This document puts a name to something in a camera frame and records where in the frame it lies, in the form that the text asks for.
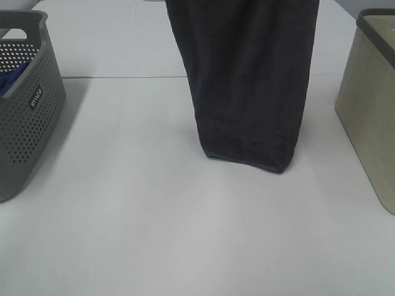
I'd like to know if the dark grey towel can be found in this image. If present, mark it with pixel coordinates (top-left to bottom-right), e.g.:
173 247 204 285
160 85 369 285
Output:
166 1 319 173

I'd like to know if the grey perforated plastic basket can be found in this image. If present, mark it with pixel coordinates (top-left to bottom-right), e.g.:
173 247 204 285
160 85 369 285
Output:
1 10 66 201

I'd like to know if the beige plastic basket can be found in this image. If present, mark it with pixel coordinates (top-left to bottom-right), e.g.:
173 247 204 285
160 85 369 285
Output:
335 8 394 213

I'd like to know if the blue cloth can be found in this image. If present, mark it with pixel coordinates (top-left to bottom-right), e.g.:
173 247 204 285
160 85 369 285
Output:
1 61 31 97

